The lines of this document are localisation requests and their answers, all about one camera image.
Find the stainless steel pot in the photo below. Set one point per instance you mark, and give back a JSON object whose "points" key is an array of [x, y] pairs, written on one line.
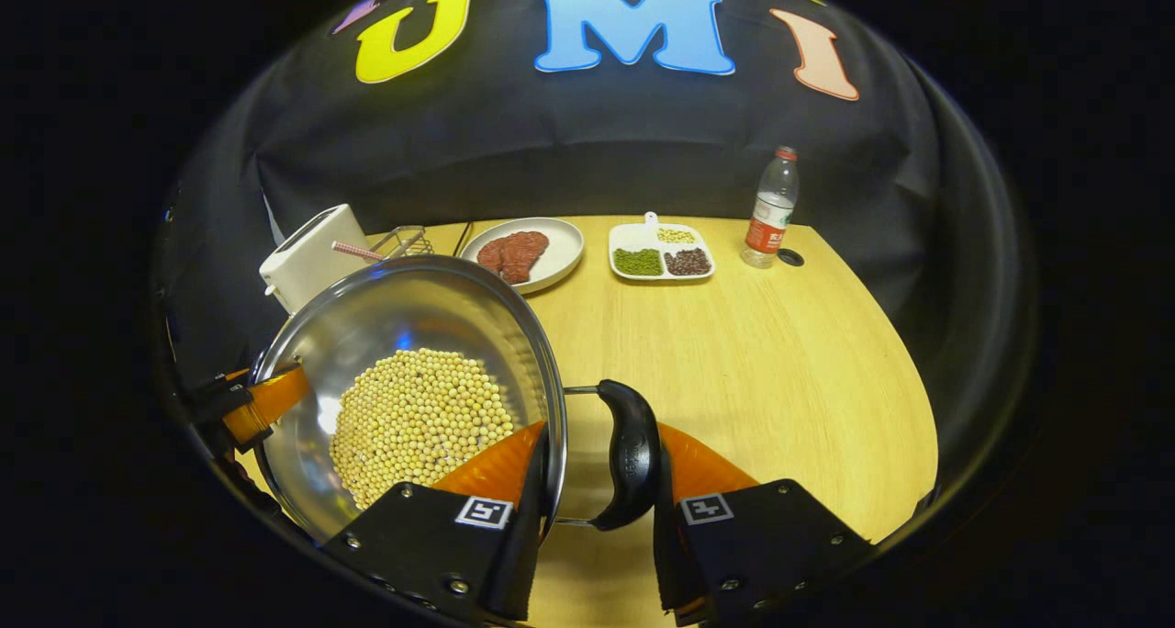
{"points": [[413, 307]]}

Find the white toaster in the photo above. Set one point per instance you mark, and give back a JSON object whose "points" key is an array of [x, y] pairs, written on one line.
{"points": [[312, 261]]}

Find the round beige plate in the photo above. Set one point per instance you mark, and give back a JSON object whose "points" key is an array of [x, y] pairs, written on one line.
{"points": [[562, 252]]}

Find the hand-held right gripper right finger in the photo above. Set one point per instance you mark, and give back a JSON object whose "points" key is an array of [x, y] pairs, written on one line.
{"points": [[762, 555]]}

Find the green mung beans pile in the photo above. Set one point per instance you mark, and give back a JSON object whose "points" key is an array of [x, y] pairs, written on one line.
{"points": [[638, 262]]}

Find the small yellow beans pile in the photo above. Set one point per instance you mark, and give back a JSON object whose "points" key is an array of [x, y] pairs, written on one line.
{"points": [[677, 235]]}

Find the pile of soybeans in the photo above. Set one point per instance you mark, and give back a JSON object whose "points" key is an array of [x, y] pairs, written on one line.
{"points": [[413, 426]]}

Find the pink striped straw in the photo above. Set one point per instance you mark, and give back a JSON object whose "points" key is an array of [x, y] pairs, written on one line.
{"points": [[358, 252]]}

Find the raw red meat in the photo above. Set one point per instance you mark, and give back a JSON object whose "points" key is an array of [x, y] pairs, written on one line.
{"points": [[514, 253]]}

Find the white divided dish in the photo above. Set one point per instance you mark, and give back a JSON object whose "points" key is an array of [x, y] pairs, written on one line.
{"points": [[633, 236]]}

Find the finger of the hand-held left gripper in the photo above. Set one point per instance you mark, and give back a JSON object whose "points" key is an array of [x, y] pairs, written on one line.
{"points": [[266, 403]]}

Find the clear plastic water bottle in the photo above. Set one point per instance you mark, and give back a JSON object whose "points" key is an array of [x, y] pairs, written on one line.
{"points": [[771, 215]]}

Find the dark red beans pile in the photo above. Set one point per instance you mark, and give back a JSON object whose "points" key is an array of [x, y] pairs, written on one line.
{"points": [[688, 262]]}

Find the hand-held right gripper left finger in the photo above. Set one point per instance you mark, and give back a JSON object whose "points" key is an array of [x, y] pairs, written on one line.
{"points": [[431, 545]]}

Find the black backdrop cloth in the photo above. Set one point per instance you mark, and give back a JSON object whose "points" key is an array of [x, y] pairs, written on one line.
{"points": [[597, 141]]}

